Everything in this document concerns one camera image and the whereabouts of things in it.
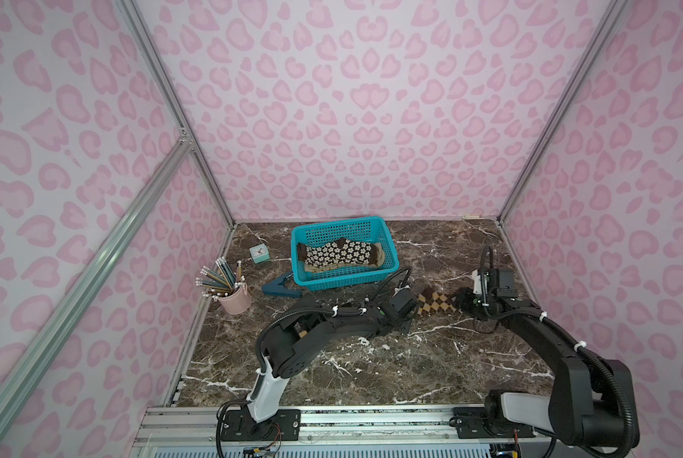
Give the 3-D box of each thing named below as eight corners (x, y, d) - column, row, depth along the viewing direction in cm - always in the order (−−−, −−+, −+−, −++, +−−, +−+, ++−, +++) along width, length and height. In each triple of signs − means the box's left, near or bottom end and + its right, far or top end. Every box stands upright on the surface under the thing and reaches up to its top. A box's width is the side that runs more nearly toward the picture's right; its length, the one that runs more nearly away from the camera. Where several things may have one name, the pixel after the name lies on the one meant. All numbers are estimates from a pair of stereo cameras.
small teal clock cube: (254, 264, 109) (252, 260, 107) (251, 251, 113) (249, 247, 111) (270, 260, 110) (269, 255, 108) (267, 247, 114) (265, 242, 112)
